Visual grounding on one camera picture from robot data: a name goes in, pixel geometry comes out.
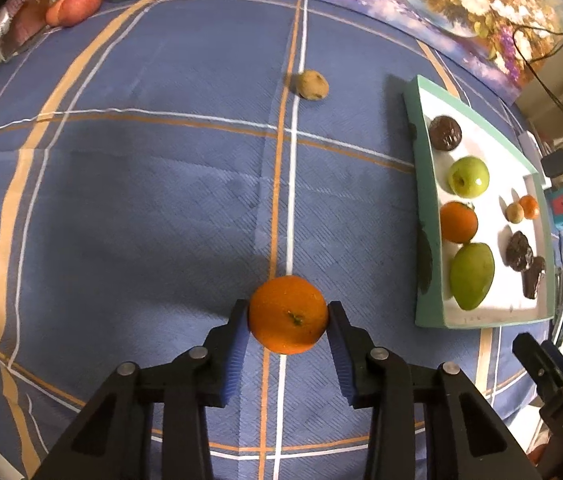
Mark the green apple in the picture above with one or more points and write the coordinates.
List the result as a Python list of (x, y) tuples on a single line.
[(469, 176)]

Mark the large orange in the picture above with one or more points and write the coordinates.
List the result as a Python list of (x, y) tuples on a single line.
[(286, 310)]

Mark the green mango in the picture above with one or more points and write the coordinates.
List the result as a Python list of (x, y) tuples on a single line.
[(471, 275)]

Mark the brown avocado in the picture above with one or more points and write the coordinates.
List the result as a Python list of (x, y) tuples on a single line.
[(445, 132)]

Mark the white power strip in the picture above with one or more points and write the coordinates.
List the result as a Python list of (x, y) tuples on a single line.
[(529, 144)]

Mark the black adapter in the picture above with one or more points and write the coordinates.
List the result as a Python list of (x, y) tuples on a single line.
[(555, 162)]

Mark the small tan fruit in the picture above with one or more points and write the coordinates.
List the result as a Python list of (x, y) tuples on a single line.
[(515, 211), (313, 85)]

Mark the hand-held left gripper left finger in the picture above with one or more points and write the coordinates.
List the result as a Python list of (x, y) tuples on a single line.
[(236, 355)]

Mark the pink ribbon gift box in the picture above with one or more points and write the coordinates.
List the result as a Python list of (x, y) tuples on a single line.
[(21, 25)]

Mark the small tangerine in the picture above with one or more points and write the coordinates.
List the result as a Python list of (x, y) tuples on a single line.
[(530, 206)]

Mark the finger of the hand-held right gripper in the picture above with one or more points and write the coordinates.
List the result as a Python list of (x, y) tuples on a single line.
[(561, 367)]

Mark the teal tray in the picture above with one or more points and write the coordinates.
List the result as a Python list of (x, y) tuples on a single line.
[(491, 195)]

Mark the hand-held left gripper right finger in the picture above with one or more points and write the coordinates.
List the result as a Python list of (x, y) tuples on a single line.
[(341, 360)]

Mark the dark avocado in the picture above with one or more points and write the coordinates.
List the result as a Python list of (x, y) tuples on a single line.
[(519, 250), (534, 277)]

